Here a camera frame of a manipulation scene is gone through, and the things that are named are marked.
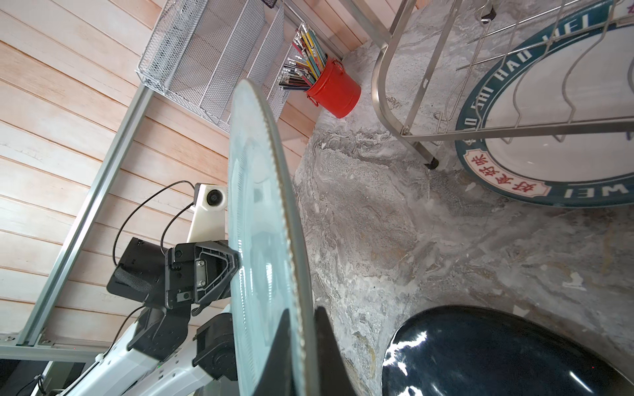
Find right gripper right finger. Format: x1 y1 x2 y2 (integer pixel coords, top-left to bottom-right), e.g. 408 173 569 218
315 306 357 396

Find green rimmed white plate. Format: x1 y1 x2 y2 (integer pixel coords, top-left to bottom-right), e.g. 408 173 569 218
455 1 633 208

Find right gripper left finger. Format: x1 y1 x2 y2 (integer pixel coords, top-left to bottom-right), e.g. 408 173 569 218
253 310 296 396

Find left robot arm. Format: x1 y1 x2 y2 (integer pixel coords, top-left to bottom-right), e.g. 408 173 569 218
63 238 239 395

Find white mesh wall shelf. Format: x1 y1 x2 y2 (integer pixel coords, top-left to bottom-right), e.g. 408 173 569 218
136 0 295 131

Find red pencil cup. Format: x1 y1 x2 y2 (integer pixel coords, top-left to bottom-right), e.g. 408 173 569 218
306 59 362 119

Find pencils bundle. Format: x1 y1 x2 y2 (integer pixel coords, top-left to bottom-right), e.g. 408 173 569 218
277 22 328 92

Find steel dish rack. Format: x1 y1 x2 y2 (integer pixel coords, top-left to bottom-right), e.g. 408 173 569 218
341 1 633 169

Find black oval plate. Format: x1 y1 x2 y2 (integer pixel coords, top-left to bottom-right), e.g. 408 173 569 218
381 305 633 395

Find pale green glass plate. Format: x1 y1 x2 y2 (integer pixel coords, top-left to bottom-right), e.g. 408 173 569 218
228 79 320 395

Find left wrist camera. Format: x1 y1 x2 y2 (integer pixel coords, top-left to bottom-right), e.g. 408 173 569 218
187 183 228 243

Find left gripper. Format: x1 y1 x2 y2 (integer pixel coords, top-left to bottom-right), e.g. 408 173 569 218
165 241 240 316

